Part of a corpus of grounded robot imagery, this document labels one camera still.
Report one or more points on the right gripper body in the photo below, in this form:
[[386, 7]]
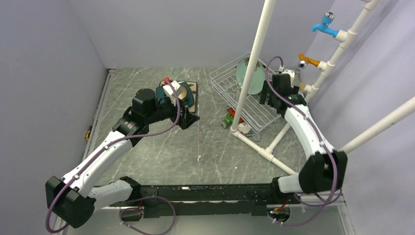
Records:
[[265, 90]]

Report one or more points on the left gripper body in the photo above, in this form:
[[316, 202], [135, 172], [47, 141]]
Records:
[[167, 109]]

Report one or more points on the teal square plate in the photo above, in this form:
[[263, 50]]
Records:
[[191, 93]]

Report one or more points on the beige patterned bowl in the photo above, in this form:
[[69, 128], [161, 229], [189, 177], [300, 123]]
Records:
[[182, 92]]

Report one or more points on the mint green flower plate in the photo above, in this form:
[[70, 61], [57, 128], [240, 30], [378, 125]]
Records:
[[257, 79]]

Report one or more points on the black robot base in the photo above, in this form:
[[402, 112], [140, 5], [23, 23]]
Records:
[[188, 200]]

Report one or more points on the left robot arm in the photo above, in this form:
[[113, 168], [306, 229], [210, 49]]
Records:
[[75, 196]]

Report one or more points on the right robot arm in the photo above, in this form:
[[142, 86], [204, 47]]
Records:
[[325, 166]]

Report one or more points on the orange faucet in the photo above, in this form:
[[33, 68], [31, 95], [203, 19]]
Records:
[[304, 61]]

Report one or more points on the cream square plate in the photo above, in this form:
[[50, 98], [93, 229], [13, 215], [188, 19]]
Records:
[[187, 93]]

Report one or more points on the green faucet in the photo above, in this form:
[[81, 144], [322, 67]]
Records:
[[227, 121]]

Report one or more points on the blue faucet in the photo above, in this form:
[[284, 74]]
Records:
[[323, 27]]

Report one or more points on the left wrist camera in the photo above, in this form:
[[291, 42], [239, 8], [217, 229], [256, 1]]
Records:
[[172, 89]]

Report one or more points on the white wire dish rack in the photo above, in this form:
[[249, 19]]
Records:
[[257, 116]]

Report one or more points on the red handled wrench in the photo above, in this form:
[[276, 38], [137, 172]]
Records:
[[232, 112]]

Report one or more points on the white pvc pipe frame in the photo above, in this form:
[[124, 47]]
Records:
[[345, 38]]

